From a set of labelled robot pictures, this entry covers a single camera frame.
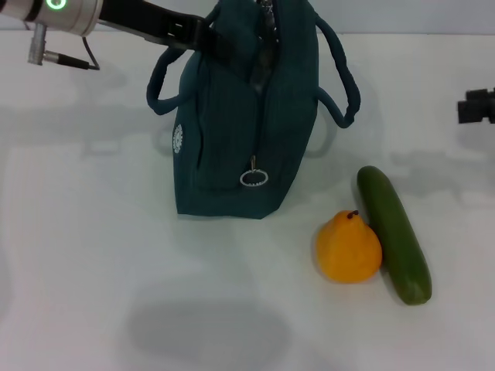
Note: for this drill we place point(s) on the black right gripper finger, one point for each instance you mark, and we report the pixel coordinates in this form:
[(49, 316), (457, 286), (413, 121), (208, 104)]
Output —
[(483, 94), (477, 112)]

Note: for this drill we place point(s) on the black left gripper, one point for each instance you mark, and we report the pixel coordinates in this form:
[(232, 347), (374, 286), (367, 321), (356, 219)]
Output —
[(154, 21)]

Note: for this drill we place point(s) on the teal fabric zipper bag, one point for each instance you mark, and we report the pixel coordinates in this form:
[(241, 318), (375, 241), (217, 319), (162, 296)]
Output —
[(239, 127)]

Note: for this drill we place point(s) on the green cucumber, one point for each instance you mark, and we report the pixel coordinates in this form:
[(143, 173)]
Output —
[(398, 239)]

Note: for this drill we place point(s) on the orange pear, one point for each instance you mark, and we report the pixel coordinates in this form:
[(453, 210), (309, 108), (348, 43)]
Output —
[(348, 251)]

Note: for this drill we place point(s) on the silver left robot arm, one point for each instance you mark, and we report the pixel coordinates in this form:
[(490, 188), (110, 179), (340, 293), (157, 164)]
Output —
[(50, 11)]

